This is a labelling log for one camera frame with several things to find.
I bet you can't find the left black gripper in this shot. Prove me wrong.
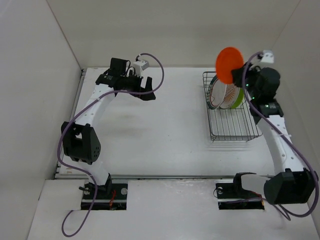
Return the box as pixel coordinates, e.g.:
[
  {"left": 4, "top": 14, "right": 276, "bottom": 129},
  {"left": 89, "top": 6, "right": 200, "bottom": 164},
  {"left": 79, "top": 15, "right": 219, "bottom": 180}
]
[{"left": 120, "top": 70, "right": 156, "bottom": 101}]

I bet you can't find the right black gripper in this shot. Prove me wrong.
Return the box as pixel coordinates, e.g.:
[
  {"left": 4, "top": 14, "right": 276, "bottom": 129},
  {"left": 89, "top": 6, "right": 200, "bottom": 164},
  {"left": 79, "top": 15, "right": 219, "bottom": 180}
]
[{"left": 230, "top": 62, "right": 263, "bottom": 100}]

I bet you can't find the lime green plate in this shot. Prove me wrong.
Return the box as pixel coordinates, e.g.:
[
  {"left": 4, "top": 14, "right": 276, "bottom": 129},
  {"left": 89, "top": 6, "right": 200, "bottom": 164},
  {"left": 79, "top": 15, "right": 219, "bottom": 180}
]
[{"left": 230, "top": 87, "right": 244, "bottom": 109}]

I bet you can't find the orange sunburst patterned plate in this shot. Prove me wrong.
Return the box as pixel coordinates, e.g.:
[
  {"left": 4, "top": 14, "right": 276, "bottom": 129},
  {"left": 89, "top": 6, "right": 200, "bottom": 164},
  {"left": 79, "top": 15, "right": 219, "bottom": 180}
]
[{"left": 219, "top": 84, "right": 239, "bottom": 109}]

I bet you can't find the green rimmed white plate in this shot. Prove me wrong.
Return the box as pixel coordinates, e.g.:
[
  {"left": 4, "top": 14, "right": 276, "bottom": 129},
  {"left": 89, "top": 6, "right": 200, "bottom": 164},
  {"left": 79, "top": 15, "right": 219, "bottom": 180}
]
[{"left": 206, "top": 75, "right": 227, "bottom": 110}]

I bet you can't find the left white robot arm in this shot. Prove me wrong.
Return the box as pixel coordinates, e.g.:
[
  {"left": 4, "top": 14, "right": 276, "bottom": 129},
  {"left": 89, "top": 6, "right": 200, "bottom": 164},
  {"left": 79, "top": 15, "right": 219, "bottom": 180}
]
[{"left": 61, "top": 58, "right": 156, "bottom": 199}]

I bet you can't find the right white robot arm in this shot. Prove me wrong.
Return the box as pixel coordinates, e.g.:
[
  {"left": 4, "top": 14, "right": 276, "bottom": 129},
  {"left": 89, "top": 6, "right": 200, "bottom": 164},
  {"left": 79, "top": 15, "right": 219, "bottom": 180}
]
[{"left": 231, "top": 67, "right": 320, "bottom": 205}]

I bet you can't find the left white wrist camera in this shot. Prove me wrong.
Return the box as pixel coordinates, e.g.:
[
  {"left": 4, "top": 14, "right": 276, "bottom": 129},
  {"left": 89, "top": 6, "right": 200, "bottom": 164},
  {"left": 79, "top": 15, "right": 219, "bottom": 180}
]
[{"left": 132, "top": 55, "right": 150, "bottom": 77}]

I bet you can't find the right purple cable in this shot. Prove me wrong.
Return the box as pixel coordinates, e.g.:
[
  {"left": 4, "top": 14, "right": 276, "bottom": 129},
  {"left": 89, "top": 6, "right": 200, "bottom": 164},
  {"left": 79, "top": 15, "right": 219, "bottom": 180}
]
[{"left": 241, "top": 51, "right": 320, "bottom": 222}]

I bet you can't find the purple cable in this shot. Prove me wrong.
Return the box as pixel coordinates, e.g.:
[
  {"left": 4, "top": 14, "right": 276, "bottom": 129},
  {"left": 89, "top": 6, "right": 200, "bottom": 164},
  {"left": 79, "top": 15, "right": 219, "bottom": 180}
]
[
  {"left": 56, "top": 52, "right": 165, "bottom": 237},
  {"left": 241, "top": 51, "right": 320, "bottom": 222}
]

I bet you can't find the black wire dish rack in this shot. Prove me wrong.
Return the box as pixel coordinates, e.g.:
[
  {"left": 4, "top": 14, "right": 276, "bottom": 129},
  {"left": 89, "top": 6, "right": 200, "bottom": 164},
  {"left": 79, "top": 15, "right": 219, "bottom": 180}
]
[{"left": 202, "top": 71, "right": 262, "bottom": 142}]

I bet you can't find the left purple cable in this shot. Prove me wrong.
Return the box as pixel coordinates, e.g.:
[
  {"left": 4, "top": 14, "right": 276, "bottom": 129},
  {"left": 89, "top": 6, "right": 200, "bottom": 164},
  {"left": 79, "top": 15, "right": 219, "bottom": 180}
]
[{"left": 56, "top": 52, "right": 165, "bottom": 237}]

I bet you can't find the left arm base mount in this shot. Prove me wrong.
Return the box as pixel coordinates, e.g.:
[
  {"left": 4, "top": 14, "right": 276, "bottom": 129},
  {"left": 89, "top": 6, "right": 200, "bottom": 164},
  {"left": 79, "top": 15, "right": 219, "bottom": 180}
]
[{"left": 79, "top": 182, "right": 128, "bottom": 211}]

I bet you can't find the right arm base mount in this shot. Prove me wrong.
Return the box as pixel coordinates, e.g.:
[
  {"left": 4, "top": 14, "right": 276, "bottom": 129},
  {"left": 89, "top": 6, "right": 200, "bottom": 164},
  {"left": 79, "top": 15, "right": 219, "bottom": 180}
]
[{"left": 213, "top": 182, "right": 265, "bottom": 210}]

